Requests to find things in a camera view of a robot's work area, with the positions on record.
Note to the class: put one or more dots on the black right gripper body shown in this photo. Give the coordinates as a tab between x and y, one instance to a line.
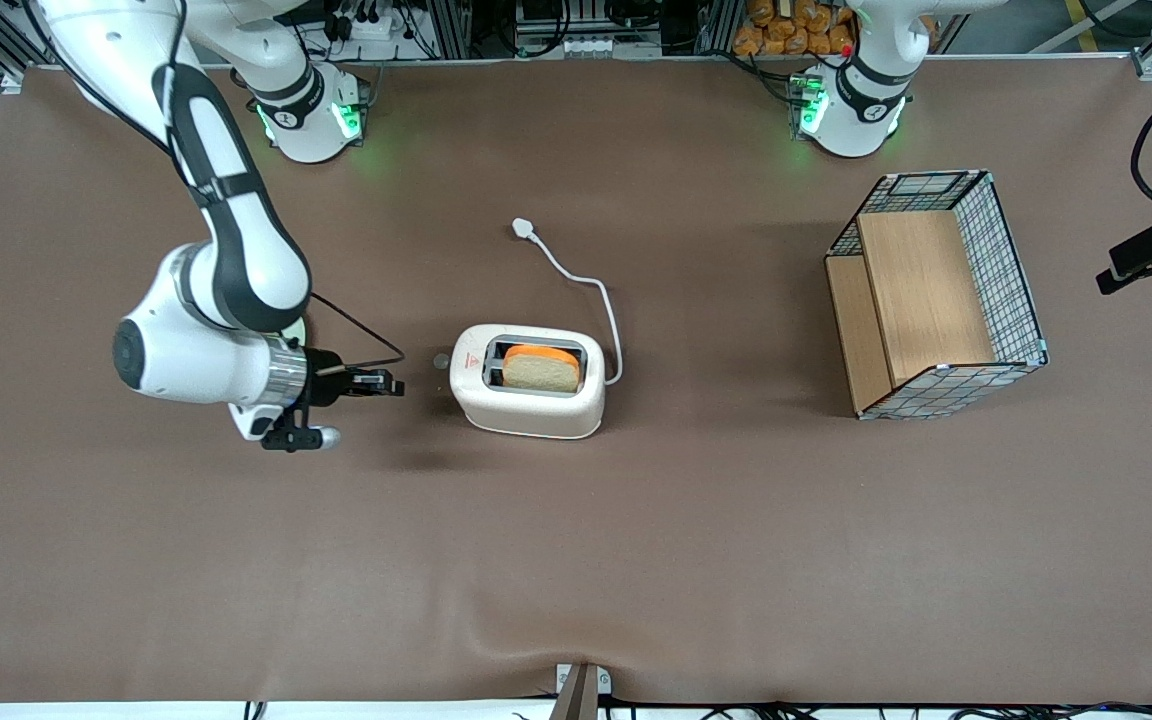
323	384

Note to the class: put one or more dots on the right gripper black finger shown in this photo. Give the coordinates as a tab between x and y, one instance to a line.
391	391
374	378

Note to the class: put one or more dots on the cream white toaster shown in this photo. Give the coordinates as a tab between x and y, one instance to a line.
526	415

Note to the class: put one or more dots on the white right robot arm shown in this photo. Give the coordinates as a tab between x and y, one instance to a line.
246	270

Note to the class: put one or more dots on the pale green round plate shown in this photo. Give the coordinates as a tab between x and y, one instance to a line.
294	330

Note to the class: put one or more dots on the bread slice with orange crust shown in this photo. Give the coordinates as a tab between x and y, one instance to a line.
541	372

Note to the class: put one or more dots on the white power strip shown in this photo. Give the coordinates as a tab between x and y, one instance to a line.
371	25

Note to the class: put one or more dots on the white terminal block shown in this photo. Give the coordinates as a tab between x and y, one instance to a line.
606	47

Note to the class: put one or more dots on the pile of orange buns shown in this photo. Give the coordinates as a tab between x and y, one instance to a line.
786	30

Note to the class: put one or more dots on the wooden shelf insert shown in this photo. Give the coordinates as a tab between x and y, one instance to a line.
926	300

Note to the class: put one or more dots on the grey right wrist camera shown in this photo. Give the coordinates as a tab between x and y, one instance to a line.
301	437

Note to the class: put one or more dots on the metal table edge bracket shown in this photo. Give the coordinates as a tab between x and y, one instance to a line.
581	690

